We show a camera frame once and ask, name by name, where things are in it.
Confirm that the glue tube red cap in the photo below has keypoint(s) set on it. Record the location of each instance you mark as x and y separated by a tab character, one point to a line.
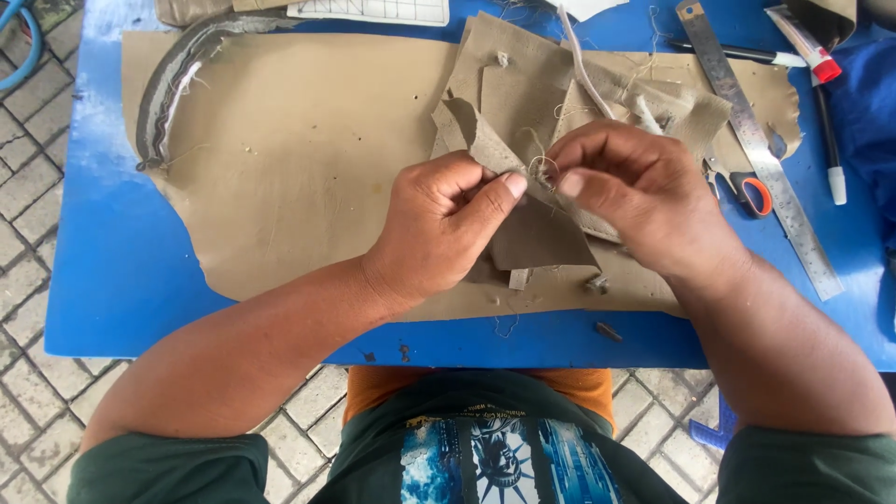
805	43

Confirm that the person's right hand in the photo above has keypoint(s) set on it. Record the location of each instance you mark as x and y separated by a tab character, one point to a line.
633	189

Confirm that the tan thread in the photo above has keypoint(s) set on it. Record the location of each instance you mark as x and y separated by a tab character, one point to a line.
542	168

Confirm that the black white marker pen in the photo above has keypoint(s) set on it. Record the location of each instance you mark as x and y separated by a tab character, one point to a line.
829	140
742	53

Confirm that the blue cloth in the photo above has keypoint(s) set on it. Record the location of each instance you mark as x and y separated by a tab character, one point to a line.
868	119

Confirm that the person's green printed shirt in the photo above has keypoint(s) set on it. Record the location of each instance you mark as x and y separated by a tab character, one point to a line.
490	455

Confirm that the white grid paper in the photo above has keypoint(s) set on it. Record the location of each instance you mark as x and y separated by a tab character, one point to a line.
371	10

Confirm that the blue plastic stool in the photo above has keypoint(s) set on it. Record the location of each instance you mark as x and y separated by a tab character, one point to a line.
714	427

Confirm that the person's left hand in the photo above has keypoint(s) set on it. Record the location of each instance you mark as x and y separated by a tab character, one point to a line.
434	217

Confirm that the large tan leather sheet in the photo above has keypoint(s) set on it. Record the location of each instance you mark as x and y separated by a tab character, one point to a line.
294	182

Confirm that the grey curved leather strip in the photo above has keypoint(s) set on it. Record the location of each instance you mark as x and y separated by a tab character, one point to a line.
168	91

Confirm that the person's orange shorts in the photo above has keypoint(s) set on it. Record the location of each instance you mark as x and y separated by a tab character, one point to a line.
574	388

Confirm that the small tan leather piece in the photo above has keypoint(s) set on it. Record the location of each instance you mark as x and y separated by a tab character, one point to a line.
539	238

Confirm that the steel ruler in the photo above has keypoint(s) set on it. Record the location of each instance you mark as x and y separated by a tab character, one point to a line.
759	147

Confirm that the tan leather scrap pile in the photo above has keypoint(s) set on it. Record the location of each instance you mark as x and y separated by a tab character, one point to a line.
525	77

